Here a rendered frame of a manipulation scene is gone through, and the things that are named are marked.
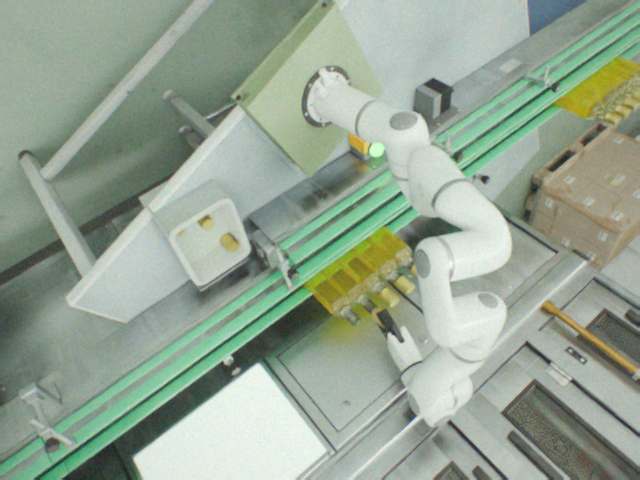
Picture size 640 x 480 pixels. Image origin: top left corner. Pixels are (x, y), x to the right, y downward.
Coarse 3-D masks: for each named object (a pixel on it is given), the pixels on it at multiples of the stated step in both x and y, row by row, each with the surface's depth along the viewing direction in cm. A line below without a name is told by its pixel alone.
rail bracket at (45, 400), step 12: (36, 384) 110; (24, 396) 108; (36, 396) 108; (48, 396) 112; (60, 396) 118; (36, 408) 107; (48, 408) 114; (36, 420) 101; (48, 420) 105; (48, 432) 103; (48, 444) 101; (72, 444) 111
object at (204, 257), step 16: (208, 208) 113; (224, 208) 122; (192, 224) 122; (224, 224) 129; (240, 224) 123; (176, 240) 122; (192, 240) 125; (208, 240) 129; (240, 240) 130; (192, 256) 129; (208, 256) 131; (224, 256) 131; (240, 256) 131; (192, 272) 122; (208, 272) 128
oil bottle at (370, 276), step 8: (352, 248) 140; (344, 256) 138; (352, 256) 138; (360, 256) 138; (344, 264) 137; (352, 264) 136; (360, 264) 136; (368, 264) 136; (352, 272) 136; (360, 272) 134; (368, 272) 134; (376, 272) 134; (368, 280) 132; (376, 280) 133; (368, 288) 134
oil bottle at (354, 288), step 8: (336, 264) 137; (328, 272) 136; (336, 272) 135; (344, 272) 135; (336, 280) 134; (344, 280) 133; (352, 280) 133; (360, 280) 133; (344, 288) 132; (352, 288) 131; (360, 288) 131; (352, 296) 131; (360, 296) 131; (352, 304) 134
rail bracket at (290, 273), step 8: (264, 248) 126; (272, 248) 126; (280, 248) 120; (272, 256) 126; (280, 256) 121; (280, 264) 122; (288, 264) 123; (288, 272) 121; (296, 272) 120; (288, 280) 129; (288, 288) 131
